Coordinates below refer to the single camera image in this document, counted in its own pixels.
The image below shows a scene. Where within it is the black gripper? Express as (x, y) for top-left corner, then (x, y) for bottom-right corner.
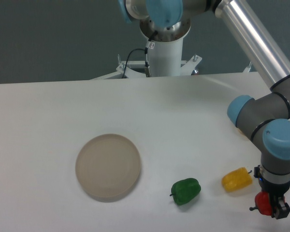
(254, 165), (290, 219)

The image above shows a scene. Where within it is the red toy bell pepper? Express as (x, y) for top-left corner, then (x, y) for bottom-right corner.
(249, 191), (273, 216)

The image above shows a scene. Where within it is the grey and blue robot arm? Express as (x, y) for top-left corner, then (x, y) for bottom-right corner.
(118, 0), (290, 219)

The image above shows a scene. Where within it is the yellow toy bell pepper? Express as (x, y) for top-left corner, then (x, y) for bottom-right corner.
(221, 167), (252, 192)

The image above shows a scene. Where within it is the green toy bell pepper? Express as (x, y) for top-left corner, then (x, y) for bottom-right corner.
(170, 178), (201, 205)

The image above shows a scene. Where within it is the beige round plate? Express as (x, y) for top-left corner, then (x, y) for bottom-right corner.
(75, 134), (141, 202)

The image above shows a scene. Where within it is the black cable with connector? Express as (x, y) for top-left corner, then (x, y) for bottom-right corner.
(121, 30), (159, 79)

